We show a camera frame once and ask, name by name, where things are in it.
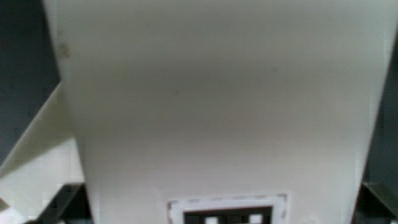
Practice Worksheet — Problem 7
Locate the white small box part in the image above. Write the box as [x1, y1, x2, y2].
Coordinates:
[42, 0, 398, 224]

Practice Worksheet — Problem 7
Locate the white cabinet body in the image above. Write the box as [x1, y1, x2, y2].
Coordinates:
[0, 86, 83, 224]

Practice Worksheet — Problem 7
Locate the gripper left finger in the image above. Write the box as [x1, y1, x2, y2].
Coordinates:
[25, 183, 89, 224]

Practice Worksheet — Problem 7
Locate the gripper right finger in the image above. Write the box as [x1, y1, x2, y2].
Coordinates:
[353, 182, 398, 224]

